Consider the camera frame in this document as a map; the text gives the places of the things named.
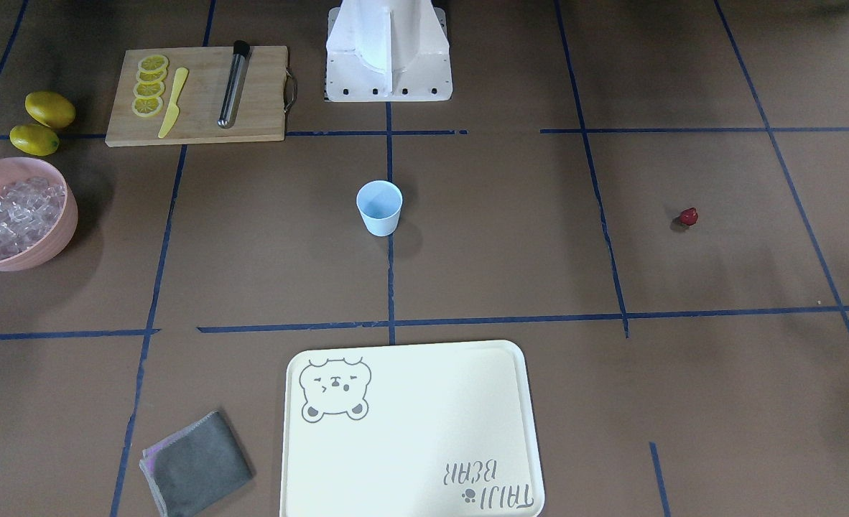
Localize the clear ice cubes pile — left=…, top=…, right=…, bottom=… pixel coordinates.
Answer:
left=0, top=176, right=67, bottom=261

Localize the light blue plastic cup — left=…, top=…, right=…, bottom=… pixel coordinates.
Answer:
left=356, top=180, right=404, bottom=238

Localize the lower yellow lemon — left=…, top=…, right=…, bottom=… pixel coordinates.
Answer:
left=9, top=124, right=60, bottom=157

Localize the yellow lemon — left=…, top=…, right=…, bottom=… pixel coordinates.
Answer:
left=24, top=90, right=76, bottom=130
left=9, top=124, right=60, bottom=157

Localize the pink bowl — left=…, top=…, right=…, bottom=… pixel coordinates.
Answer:
left=0, top=157, right=78, bottom=272

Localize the upper yellow lemon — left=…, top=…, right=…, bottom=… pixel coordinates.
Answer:
left=24, top=90, right=76, bottom=130

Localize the lemon slice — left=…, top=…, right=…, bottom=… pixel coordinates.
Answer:
left=133, top=80, right=165, bottom=99
left=136, top=55, right=169, bottom=73
left=136, top=68, right=167, bottom=85
left=130, top=96, right=163, bottom=118

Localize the yellow plastic knife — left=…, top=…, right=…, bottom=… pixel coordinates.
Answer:
left=157, top=67, right=189, bottom=139

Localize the wooden cutting board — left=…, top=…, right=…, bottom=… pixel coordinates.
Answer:
left=105, top=46, right=295, bottom=147

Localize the steel muddler black tip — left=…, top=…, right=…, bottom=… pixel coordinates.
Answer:
left=217, top=40, right=251, bottom=130

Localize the folded grey cloth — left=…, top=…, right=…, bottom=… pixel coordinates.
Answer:
left=139, top=410, right=254, bottom=516

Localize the cream bear tray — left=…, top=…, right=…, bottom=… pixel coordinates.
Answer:
left=279, top=340, right=546, bottom=516

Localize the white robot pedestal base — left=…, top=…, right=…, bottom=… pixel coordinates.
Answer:
left=324, top=1, right=453, bottom=103

